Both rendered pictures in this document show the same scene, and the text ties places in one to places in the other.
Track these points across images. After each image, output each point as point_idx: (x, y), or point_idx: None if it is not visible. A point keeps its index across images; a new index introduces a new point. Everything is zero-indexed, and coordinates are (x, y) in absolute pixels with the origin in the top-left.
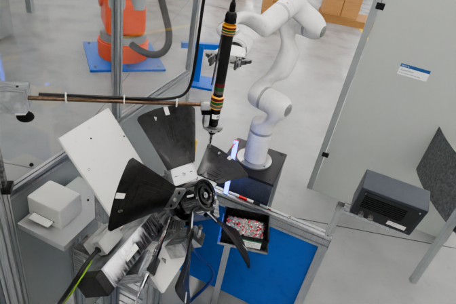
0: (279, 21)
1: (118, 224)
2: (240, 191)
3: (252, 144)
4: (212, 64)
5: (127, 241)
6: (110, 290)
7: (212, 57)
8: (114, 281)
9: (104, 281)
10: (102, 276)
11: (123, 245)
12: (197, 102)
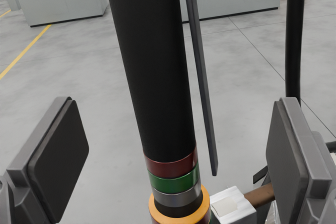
0: None
1: None
2: None
3: None
4: (270, 172)
5: (274, 209)
6: (254, 178)
7: (280, 124)
8: (257, 182)
9: (262, 172)
10: (267, 170)
11: (274, 203)
12: (260, 194)
